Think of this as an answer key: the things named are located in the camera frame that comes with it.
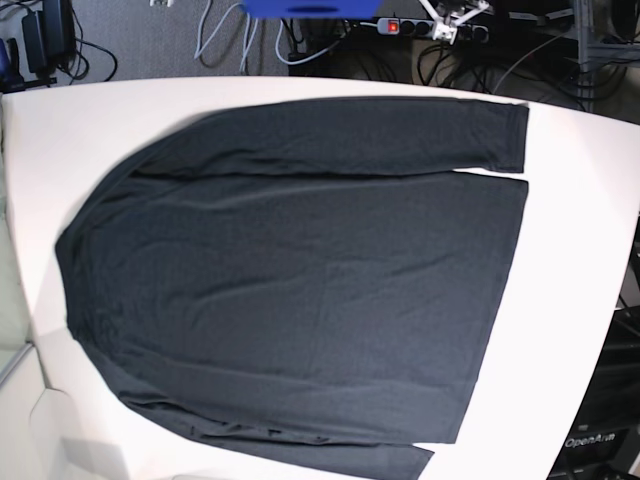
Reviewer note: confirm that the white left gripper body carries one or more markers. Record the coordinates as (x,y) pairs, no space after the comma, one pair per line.
(448,16)

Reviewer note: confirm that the dark grey long-sleeve T-shirt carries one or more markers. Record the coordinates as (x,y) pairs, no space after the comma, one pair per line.
(310,282)

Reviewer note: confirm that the blue box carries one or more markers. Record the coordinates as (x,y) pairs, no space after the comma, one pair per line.
(357,9)

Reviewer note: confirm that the black equipment on floor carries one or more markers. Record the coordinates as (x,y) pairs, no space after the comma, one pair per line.
(49,38)

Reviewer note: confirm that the black OpenArm case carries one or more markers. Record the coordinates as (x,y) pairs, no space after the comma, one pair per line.
(603,440)

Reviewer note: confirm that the white power strip red switch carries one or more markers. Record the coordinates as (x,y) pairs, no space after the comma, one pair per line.
(425,29)

